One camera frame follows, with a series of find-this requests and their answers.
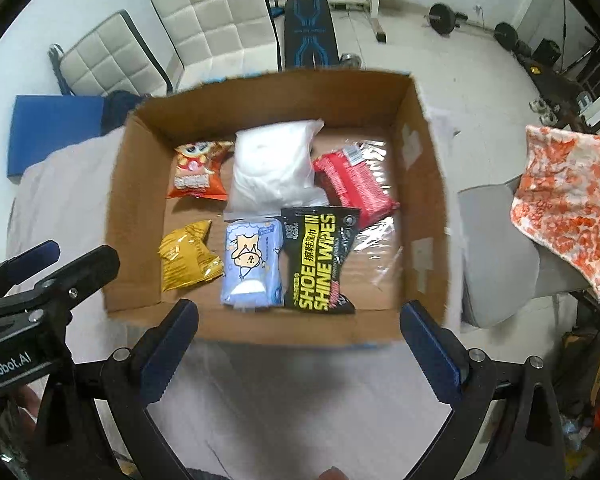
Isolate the blue cartoon wipes pack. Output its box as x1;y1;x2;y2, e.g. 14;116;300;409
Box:
220;218;283;310

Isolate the grey chair cushion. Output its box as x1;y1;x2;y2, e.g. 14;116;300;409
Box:
458;177;588;328

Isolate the black blue workout bench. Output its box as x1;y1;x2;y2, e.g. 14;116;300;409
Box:
284;0;340;70

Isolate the metal dumbbell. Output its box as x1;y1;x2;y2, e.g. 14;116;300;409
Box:
339;53;362;70

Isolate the dark blue clothing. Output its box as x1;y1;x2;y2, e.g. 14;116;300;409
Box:
100;90;149;136

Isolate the person's left hand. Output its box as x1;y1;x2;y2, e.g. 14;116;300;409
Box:
14;386;41;431

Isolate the red panda snack bag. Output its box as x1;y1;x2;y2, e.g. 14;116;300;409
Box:
168;141;234;202

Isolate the white padded chair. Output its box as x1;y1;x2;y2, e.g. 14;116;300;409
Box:
48;10;173;96
150;0;282;91

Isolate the brown cardboard box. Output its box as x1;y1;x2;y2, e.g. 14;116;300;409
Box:
104;70;462;347

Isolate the yellow snack bag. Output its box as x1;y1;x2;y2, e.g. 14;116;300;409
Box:
158;220;224;292

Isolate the orange white floral cloth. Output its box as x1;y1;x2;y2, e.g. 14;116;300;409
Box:
509;126;600;300

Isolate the red packet in box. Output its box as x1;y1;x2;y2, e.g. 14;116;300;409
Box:
313;141;400;230

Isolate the black yellow shoe wipes pack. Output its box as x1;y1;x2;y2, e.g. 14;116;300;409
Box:
280;206;360;315

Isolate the black barbell weight plate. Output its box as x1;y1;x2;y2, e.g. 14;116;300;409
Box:
427;2;455;36

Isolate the blue foam mat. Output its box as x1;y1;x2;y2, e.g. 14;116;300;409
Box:
6;96;104;178

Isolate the white soft pillow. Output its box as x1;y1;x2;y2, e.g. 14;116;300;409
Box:
224;119;329;221

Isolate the clear plastic bag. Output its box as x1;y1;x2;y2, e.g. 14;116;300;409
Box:
350;139;402;292

